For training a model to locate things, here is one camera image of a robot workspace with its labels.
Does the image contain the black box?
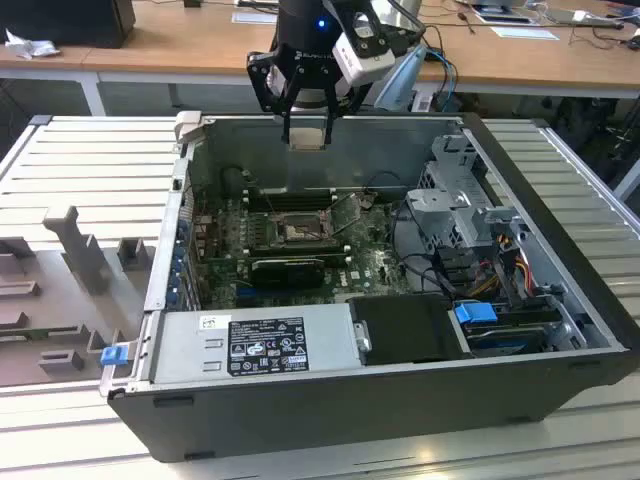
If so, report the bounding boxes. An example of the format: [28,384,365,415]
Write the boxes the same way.
[0,0,137,50]

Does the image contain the grey tablet device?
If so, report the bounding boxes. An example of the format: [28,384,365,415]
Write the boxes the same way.
[472,0,534,25]

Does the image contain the black cylinder component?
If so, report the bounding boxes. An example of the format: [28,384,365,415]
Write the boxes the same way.
[221,167,245,197]

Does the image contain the green RAM stick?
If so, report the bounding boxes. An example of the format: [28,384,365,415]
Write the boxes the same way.
[0,325,81,342]

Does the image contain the black open PC case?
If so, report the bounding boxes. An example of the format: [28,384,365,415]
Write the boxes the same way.
[99,110,640,464]

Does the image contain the silver power supply unit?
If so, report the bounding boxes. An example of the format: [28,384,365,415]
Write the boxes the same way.
[144,302,372,386]

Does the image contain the grey parts rack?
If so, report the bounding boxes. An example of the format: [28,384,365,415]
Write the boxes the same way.
[0,204,157,389]

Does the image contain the black camera cable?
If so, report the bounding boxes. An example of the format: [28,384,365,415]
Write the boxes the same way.
[372,0,428,51]

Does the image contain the thick black cable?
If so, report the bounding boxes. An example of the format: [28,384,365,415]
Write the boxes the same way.
[391,202,474,304]

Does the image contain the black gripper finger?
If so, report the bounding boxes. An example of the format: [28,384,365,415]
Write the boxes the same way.
[245,49,306,147]
[319,74,375,150]

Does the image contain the pale blue teach pendant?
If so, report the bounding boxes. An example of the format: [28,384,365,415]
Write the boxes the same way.
[373,43,428,112]

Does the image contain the black plastic shroud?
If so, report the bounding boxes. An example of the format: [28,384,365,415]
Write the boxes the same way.
[346,294,474,367]

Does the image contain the CPU socket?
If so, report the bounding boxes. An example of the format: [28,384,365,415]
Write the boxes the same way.
[268,209,335,247]

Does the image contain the silver square CPU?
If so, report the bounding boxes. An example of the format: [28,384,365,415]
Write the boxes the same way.
[288,127,325,152]

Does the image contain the green motherboard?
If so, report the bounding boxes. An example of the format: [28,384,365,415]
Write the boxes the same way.
[192,192,441,311]

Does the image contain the blue plastic case latch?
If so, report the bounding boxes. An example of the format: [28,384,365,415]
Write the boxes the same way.
[100,346,127,369]

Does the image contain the grey plastic case latch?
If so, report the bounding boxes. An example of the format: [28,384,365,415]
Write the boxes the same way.
[174,110,204,147]

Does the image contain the wooden desk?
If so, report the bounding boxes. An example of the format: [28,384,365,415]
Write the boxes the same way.
[0,0,640,100]

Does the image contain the thin black wire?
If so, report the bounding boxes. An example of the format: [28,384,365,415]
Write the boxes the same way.
[367,171,409,201]

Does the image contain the crumpled white paper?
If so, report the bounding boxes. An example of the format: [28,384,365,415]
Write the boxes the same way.
[3,27,62,61]

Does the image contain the red yellow wire bundle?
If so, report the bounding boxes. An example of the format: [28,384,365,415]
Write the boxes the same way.
[469,234,532,297]

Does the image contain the black graphics card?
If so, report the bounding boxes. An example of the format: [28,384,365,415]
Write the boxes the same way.
[248,256,327,290]

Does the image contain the grey metal disk bay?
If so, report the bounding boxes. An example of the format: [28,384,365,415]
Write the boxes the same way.
[405,132,521,262]

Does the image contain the blue cable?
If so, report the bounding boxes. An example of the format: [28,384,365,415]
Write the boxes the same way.
[424,47,459,112]

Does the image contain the metal socket cover frame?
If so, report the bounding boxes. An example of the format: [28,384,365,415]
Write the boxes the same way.
[329,192,363,238]

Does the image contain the grey metal bracket plate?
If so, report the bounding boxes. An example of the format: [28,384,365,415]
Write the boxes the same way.
[405,188,474,224]

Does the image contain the silver metal handle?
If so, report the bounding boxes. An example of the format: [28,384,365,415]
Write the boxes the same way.
[351,321,373,354]

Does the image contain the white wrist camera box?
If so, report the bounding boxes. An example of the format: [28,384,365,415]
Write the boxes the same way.
[332,10,399,87]

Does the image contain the white paper sheet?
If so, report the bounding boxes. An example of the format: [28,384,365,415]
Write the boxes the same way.
[231,9,280,25]
[490,25,560,42]

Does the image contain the black office chair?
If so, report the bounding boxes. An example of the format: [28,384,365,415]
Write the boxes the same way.
[547,94,640,187]

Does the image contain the hard disk in blue carrier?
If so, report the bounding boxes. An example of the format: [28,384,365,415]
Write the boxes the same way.
[453,299,561,358]

